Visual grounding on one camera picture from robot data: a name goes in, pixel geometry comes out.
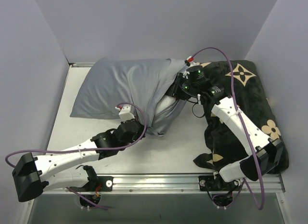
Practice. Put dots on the black flower-patterned pillow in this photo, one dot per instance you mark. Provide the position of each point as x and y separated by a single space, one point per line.
225 148

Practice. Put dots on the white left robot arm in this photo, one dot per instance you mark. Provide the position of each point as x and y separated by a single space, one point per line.
34 175

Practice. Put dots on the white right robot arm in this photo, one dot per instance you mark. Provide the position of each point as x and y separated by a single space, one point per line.
262 152

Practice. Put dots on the aluminium mounting rail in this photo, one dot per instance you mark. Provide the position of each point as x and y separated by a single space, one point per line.
125 183

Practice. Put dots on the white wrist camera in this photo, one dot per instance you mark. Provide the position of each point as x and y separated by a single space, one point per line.
189 62
125 112

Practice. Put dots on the grey pillowcase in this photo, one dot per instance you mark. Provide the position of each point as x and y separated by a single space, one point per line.
140 82

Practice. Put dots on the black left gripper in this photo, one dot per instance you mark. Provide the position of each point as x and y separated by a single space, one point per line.
135 127

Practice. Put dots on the white pillow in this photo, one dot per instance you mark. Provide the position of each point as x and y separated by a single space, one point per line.
165 105

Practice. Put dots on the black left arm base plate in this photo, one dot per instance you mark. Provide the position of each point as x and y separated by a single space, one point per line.
101 184

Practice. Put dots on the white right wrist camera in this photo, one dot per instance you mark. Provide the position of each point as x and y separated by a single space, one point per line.
189 62

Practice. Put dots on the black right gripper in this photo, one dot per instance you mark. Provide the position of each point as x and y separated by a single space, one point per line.
175 88

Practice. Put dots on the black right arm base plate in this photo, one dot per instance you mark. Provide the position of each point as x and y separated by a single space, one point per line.
209 182

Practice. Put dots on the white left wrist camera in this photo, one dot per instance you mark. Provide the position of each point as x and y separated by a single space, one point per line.
125 112

